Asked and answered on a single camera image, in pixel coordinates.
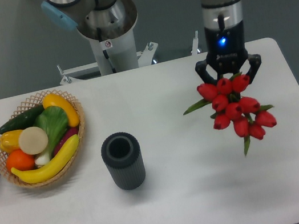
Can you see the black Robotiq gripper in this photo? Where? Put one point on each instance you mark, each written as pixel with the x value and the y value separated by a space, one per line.
pixel 227 54

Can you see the red tulip bouquet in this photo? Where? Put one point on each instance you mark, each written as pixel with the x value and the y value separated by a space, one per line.
pixel 248 117

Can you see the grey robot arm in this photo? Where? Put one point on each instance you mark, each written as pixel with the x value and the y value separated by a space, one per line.
pixel 108 26

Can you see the dark grey ribbed vase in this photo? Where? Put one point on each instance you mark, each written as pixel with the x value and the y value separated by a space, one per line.
pixel 122 156

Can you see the purple eggplant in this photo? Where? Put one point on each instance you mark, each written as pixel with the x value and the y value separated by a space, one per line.
pixel 71 131

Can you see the yellow squash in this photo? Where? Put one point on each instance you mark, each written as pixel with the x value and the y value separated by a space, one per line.
pixel 59 101

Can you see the green bok choy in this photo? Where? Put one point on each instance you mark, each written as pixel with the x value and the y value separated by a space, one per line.
pixel 53 120

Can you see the woven wicker basket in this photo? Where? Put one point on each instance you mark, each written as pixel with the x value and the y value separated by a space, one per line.
pixel 30 102

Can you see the yellow banana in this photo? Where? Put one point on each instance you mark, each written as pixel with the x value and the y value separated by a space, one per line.
pixel 51 169

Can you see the green cucumber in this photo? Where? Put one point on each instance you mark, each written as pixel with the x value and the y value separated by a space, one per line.
pixel 22 120

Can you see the round beige disc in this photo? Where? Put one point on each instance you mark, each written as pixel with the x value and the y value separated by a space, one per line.
pixel 33 140

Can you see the orange fruit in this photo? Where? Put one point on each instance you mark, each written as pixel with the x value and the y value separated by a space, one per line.
pixel 20 160

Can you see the yellow bell pepper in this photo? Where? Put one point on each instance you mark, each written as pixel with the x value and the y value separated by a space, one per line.
pixel 9 141

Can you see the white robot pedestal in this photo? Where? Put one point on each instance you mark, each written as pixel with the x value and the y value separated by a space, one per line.
pixel 115 55

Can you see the white metal base frame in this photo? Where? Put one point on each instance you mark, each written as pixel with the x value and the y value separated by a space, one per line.
pixel 148 56

